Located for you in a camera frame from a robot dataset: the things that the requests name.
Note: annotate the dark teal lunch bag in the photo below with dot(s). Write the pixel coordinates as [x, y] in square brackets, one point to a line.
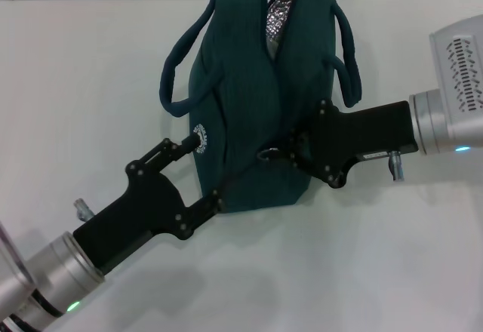
[245, 102]

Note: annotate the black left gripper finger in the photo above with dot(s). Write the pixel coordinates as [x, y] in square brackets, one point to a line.
[203, 211]
[170, 150]

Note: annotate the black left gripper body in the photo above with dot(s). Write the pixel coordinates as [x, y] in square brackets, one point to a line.
[143, 203]

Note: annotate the left wrist metal connector plug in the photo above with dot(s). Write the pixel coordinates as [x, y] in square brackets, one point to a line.
[82, 209]

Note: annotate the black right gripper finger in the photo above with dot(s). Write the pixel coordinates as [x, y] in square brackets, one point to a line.
[302, 136]
[302, 158]

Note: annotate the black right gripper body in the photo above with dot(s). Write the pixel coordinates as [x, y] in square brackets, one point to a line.
[358, 132]

